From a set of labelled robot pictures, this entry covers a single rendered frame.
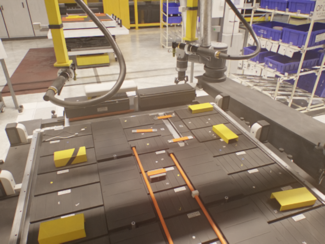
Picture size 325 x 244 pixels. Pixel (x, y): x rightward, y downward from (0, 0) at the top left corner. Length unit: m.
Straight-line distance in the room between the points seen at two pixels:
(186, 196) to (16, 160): 1.06
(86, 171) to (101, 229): 0.35
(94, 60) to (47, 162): 4.96
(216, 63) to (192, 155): 1.42
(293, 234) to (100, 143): 1.00
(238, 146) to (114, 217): 0.78
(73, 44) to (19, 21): 4.50
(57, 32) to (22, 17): 8.77
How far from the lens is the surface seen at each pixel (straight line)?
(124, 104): 1.74
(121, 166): 1.26
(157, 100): 1.79
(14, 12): 10.24
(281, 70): 3.74
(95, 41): 5.99
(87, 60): 6.20
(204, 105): 1.79
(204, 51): 1.75
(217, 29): 4.21
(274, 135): 2.09
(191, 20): 1.80
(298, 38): 3.75
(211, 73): 2.61
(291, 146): 2.01
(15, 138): 1.85
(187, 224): 1.02
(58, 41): 1.47
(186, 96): 1.87
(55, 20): 1.45
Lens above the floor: 1.81
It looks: 30 degrees down
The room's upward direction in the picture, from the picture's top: straight up
